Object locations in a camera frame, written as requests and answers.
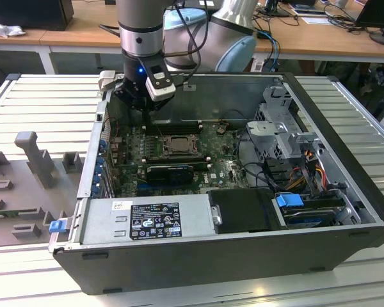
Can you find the silver-topped CPU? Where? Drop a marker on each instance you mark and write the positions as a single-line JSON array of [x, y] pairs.
[[180, 143]]

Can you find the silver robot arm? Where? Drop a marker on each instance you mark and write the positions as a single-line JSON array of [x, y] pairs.
[[140, 19]]

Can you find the RAM slot with white clips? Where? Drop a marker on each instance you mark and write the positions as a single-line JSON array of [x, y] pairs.
[[179, 128], [176, 158], [179, 121]]

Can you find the CPU socket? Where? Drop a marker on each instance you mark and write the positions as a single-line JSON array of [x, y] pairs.
[[182, 153]]

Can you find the blue expansion slot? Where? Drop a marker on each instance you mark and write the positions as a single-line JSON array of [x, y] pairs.
[[142, 186]]

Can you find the gray case latch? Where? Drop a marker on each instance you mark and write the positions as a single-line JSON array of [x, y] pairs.
[[106, 80]]

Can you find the wooden desk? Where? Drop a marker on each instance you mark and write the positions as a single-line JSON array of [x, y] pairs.
[[83, 35]]

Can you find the black graphics card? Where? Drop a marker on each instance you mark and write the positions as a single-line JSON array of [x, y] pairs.
[[169, 175]]

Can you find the silver coin battery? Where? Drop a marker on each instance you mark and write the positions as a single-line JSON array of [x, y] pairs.
[[220, 129]]

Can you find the green motherboard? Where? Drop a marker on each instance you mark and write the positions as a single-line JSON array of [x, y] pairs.
[[224, 172]]

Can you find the black box on desk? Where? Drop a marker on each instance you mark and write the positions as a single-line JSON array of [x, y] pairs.
[[28, 14]]

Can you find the gray power supply unit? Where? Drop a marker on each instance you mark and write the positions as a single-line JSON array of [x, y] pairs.
[[102, 224]]

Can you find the crumpled white paper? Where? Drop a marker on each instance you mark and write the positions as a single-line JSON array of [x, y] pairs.
[[6, 30]]

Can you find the metal drive cage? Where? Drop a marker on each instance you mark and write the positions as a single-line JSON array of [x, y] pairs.
[[275, 131]]

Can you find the gray parts rack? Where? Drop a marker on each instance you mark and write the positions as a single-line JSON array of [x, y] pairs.
[[19, 192]]

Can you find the blue plastic latch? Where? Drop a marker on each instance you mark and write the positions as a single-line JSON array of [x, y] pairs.
[[57, 226]]

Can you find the black plastic shroud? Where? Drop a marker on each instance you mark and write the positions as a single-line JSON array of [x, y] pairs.
[[243, 209]]

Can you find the black monitor stand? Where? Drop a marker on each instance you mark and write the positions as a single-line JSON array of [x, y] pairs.
[[276, 9]]

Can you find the green RAM stick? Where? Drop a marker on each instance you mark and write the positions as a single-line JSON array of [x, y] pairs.
[[0, 215]]

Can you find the hard disk in blue carrier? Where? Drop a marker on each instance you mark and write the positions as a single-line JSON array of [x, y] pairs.
[[289, 202]]

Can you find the black PC case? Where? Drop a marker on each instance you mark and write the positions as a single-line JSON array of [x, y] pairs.
[[211, 268]]

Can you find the white paper sheet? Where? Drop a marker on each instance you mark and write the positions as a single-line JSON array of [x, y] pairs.
[[316, 20]]

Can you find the black computer monitor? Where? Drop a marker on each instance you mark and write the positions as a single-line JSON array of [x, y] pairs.
[[376, 12]]

